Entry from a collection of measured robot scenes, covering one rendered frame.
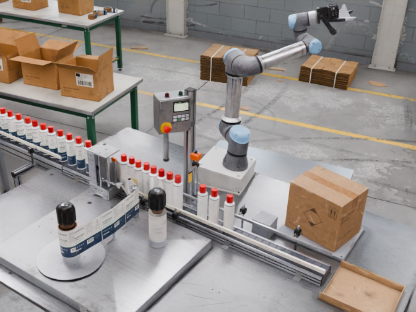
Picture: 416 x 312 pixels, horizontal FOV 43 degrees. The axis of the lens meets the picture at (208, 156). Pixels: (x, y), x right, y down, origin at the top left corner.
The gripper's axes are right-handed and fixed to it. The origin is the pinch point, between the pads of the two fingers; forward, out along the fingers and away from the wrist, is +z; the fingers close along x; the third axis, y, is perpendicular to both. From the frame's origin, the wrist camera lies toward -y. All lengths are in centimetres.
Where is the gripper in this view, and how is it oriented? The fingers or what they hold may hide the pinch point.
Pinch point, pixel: (355, 15)
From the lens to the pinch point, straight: 305.2
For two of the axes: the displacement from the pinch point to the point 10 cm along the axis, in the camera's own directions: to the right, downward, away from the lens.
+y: -1.9, -8.7, -4.5
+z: 9.7, -1.1, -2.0
